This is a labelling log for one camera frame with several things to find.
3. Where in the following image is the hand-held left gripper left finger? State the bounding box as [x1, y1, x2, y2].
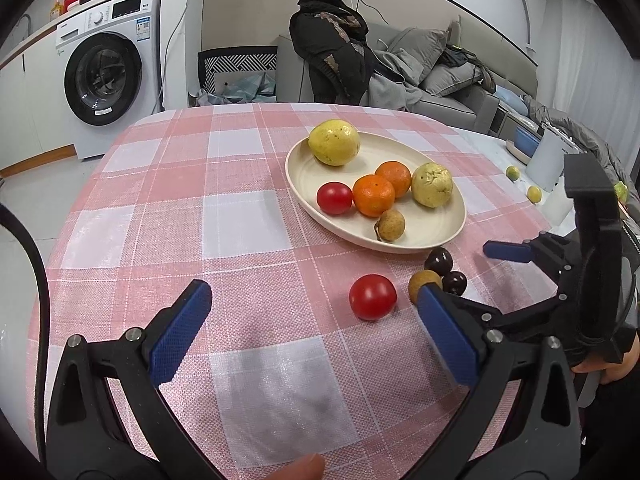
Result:
[46, 279, 221, 480]

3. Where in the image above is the white cup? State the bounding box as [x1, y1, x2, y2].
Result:
[545, 187, 574, 226]

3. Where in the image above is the grey quilt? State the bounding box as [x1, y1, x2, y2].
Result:
[525, 95, 626, 181]

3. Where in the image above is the grey sofa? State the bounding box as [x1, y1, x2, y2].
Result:
[277, 15, 540, 136]

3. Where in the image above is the light blue pillow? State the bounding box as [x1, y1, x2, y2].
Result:
[495, 86, 528, 113]

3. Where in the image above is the white curtain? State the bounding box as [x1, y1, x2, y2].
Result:
[545, 0, 640, 126]

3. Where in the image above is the white washing machine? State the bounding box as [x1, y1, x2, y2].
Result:
[54, 0, 166, 162]

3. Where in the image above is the yellow lemon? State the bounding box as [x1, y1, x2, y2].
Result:
[307, 119, 361, 167]

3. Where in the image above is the grey blanket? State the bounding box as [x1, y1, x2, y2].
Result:
[367, 50, 423, 111]

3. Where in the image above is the red tomato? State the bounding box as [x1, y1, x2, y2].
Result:
[348, 273, 398, 321]
[316, 182, 354, 216]

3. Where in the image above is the small orange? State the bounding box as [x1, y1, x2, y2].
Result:
[375, 160, 413, 199]

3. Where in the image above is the white kettle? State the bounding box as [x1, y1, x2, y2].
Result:
[527, 127, 576, 192]

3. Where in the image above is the large grey cushion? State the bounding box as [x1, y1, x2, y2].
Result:
[385, 27, 448, 86]

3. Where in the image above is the large orange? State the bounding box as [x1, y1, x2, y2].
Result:
[352, 174, 396, 218]

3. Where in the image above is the small grey cushion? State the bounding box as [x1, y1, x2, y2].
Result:
[419, 64, 478, 98]

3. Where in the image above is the black jacket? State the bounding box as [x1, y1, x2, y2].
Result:
[289, 0, 375, 106]

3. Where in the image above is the person's right hand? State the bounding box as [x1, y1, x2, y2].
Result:
[570, 332, 640, 387]

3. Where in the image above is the white kitchen cabinet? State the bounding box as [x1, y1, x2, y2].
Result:
[0, 25, 77, 173]

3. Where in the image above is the dark purple plum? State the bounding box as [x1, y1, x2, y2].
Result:
[424, 248, 455, 277]
[442, 270, 469, 297]

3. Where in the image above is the dark clothes pile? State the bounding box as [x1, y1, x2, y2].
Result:
[442, 45, 493, 86]

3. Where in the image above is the pink checkered tablecloth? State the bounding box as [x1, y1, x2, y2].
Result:
[27, 102, 576, 480]

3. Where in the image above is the cream round plate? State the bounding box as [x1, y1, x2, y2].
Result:
[285, 130, 467, 254]

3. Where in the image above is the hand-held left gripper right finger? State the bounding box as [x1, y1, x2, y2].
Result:
[405, 284, 583, 480]

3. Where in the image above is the patterned black white basket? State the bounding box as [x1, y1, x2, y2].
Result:
[196, 46, 278, 106]

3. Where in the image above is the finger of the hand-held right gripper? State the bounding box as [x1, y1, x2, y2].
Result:
[440, 290, 576, 347]
[483, 232, 581, 288]

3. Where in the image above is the bumpy green guava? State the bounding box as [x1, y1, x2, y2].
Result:
[411, 162, 454, 209]

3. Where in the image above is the brown longan with stem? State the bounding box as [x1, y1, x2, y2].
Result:
[374, 209, 406, 243]

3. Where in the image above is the thick black cable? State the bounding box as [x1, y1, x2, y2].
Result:
[0, 203, 51, 461]

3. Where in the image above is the blue bowl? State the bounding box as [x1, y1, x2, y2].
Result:
[515, 125, 542, 157]

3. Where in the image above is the person's left hand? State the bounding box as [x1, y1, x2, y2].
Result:
[251, 452, 326, 480]

